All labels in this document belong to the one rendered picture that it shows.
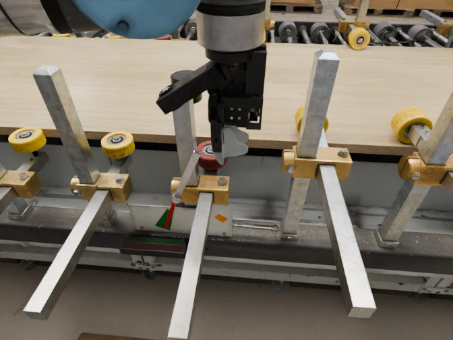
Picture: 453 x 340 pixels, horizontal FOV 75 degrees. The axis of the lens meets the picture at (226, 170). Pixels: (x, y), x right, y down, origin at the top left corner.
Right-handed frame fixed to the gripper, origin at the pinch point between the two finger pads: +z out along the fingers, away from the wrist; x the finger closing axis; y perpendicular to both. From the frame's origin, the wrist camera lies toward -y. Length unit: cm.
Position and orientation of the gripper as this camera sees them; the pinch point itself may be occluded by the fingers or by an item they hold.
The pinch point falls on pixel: (218, 157)
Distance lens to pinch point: 53.9
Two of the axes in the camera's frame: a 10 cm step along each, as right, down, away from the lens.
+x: 0.9, -6.5, 7.6
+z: 0.0, 7.6, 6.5
